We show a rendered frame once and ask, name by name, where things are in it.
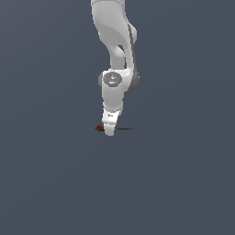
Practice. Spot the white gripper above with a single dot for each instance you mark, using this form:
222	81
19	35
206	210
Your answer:
110	115

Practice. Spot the thin black and red tool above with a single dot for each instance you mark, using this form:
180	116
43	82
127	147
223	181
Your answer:
99	128

